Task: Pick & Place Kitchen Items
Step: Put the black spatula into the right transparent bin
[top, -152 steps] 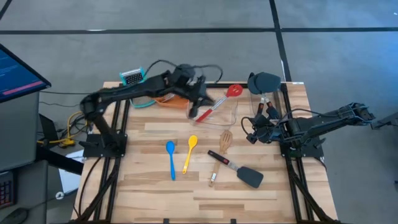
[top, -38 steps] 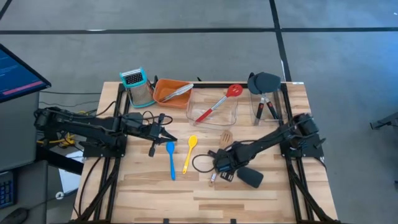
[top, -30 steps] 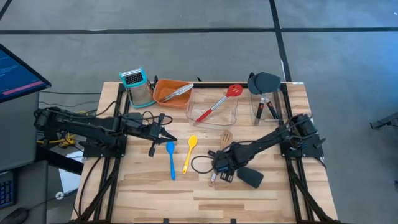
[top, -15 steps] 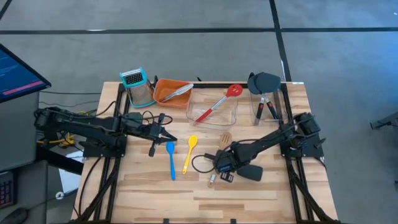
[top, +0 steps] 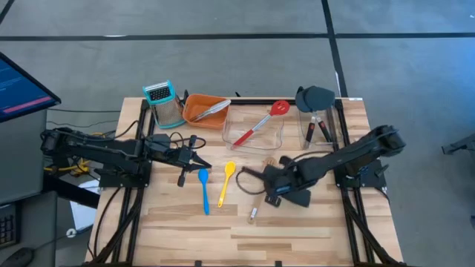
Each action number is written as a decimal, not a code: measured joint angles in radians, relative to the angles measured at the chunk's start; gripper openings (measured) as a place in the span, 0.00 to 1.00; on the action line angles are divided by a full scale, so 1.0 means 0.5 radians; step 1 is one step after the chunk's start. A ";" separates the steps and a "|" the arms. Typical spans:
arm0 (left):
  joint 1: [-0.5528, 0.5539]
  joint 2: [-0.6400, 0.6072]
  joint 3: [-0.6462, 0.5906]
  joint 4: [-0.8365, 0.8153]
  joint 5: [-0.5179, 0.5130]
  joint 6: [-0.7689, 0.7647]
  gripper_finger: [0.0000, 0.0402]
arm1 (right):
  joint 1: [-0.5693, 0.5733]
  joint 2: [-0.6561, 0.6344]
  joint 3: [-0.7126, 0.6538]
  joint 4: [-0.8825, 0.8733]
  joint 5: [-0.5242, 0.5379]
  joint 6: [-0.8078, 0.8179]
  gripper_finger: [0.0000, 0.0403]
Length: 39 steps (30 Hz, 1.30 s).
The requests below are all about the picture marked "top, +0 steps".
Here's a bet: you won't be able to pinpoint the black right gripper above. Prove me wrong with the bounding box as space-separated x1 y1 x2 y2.
243 157 309 207

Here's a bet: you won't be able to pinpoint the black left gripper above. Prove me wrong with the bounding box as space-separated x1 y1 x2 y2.
172 135 212 188

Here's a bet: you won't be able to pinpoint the blue silicone spoon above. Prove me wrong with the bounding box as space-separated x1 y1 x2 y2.
197 168 211 216

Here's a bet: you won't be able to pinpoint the yellow silicone spoon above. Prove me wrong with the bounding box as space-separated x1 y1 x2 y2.
217 161 237 208

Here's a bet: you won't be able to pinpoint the wide clear plastic bin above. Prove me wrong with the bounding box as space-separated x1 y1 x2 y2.
221 105 286 151

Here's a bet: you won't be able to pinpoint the orange plastic bin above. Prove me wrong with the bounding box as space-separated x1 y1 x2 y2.
181 93 231 131

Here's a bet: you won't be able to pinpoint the metal kitchen tongs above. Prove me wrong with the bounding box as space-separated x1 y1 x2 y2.
189 99 232 122

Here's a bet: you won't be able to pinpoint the red slotted spoon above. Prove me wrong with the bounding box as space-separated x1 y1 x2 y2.
232 99 291 148

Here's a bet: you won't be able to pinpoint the teal metal box grater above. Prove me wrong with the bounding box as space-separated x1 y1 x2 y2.
142 79 186 130

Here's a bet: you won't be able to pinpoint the narrow clear plastic bin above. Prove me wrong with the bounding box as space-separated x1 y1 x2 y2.
296 98 344 149

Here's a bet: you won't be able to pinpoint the white paper sheet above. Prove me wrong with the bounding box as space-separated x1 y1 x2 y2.
69 177 103 231

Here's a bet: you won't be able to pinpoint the dark grey desk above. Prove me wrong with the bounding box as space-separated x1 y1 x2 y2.
0 174 101 267

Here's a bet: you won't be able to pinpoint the grey cabinet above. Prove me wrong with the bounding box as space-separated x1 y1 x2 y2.
0 109 49 205

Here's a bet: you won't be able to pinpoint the large blue-screen monitor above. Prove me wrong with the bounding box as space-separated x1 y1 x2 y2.
0 51 62 123

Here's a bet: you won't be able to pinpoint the black computer keyboard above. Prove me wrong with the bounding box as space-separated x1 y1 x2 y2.
0 202 20 249

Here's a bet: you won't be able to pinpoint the grey chair base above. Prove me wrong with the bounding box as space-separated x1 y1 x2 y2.
441 133 475 156

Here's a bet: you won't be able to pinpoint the black computer mouse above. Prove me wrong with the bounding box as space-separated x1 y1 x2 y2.
0 247 35 267

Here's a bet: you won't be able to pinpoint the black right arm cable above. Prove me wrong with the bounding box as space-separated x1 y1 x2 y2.
235 150 335 197

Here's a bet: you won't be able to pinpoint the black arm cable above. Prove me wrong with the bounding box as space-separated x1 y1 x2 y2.
235 150 335 197
168 131 207 150

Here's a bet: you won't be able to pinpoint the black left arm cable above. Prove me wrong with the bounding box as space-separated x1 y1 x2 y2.
168 131 207 150

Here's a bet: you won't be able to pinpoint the black aluminium table frame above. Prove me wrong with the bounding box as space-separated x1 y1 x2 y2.
85 90 409 267

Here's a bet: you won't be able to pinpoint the yellow cable bundle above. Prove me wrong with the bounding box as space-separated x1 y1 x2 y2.
43 131 107 177

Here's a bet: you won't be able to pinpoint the black floor cable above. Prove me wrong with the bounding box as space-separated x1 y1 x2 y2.
46 107 122 129

